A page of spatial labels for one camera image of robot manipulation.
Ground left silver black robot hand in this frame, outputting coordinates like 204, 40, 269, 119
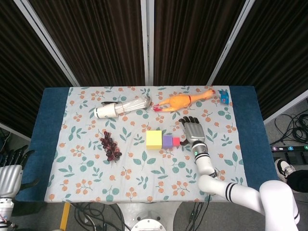
0, 144, 40, 197

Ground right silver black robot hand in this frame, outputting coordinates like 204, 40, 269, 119
178, 116, 207, 146

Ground medium purple foam cube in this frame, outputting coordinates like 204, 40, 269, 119
162, 135, 174, 149

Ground floral tablecloth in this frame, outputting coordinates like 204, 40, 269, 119
44, 85, 248, 203

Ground orange rubber chicken toy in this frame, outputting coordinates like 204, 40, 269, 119
152, 89, 217, 114

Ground large yellow foam cube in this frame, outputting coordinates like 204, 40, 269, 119
146, 130, 163, 151

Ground yellow table leg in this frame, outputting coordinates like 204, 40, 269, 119
59, 202, 71, 231

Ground clear sleeve of white straws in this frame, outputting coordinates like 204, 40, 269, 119
113, 95, 153, 114

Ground blue table cover cloth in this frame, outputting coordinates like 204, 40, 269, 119
14, 86, 283, 203

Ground dark red grape bunch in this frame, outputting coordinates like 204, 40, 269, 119
100, 131, 123, 163

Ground dark folding screen panel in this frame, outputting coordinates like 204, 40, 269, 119
141, 0, 256, 86
207, 0, 308, 124
0, 0, 80, 143
13, 0, 154, 87

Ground white black sneaker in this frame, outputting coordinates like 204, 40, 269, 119
274, 158, 296, 186

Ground black trouser leg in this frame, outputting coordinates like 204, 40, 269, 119
286, 169, 308, 193

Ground black cables under table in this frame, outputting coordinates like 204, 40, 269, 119
71, 202, 128, 231

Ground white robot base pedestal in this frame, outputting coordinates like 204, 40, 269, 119
115, 202, 184, 231

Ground black floor cable bundle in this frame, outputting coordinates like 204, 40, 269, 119
273, 112, 308, 145

